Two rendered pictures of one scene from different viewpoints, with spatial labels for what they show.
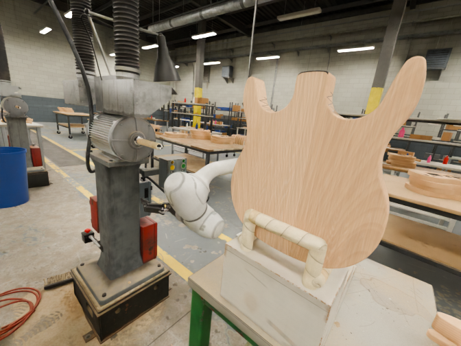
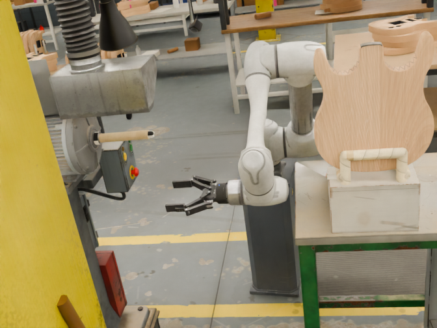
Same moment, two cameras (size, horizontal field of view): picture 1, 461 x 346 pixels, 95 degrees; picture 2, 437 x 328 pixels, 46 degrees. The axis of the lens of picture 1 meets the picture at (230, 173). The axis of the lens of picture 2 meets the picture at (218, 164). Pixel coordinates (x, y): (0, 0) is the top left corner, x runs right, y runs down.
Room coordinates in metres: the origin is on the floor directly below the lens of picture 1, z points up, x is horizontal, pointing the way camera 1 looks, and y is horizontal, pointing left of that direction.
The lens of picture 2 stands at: (-0.62, 0.93, 1.90)
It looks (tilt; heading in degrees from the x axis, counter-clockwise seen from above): 25 degrees down; 333
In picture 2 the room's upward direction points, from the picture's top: 8 degrees counter-clockwise
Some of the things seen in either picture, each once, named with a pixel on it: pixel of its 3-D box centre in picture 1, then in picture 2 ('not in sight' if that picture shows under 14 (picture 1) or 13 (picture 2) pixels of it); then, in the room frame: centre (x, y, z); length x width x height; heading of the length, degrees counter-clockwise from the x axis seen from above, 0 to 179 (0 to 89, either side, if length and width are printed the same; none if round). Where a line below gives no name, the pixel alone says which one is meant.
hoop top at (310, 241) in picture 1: (280, 228); (372, 154); (0.43, -0.13, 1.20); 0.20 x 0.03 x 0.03; 51
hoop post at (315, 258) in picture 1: (313, 265); (401, 166); (0.38, -0.19, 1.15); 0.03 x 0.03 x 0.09
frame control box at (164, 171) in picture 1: (163, 174); (103, 173); (1.41, 0.46, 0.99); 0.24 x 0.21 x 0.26; 52
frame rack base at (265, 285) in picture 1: (278, 283); (371, 198); (0.47, -0.16, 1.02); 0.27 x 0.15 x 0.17; 52
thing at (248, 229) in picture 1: (248, 231); (344, 169); (0.48, -0.06, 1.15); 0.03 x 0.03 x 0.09
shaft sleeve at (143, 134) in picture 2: (149, 143); (124, 136); (1.07, 0.43, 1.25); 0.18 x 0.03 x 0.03; 52
